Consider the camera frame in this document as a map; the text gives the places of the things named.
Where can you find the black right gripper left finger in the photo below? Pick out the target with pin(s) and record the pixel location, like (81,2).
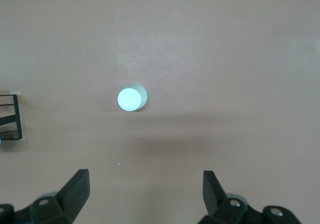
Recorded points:
(72,196)

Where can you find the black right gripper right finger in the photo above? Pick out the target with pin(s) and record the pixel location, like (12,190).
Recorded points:
(217,204)

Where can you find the pale green cup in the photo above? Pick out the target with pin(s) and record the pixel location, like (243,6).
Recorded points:
(130,99)

